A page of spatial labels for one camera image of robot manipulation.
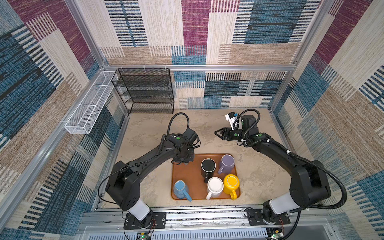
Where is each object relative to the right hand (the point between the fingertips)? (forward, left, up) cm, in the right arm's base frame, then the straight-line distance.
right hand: (218, 134), depth 84 cm
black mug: (-15, +6, -8) cm, 19 cm away
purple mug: (-13, -5, -9) cm, 16 cm away
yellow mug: (-24, -4, -8) cm, 26 cm away
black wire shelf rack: (+41, +47, +1) cm, 62 cm away
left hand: (-10, +17, -6) cm, 20 cm away
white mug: (-25, +4, -10) cm, 28 cm away
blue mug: (-26, +22, -7) cm, 35 cm away
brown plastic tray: (-15, +16, -19) cm, 29 cm away
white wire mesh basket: (-1, +64, +17) cm, 67 cm away
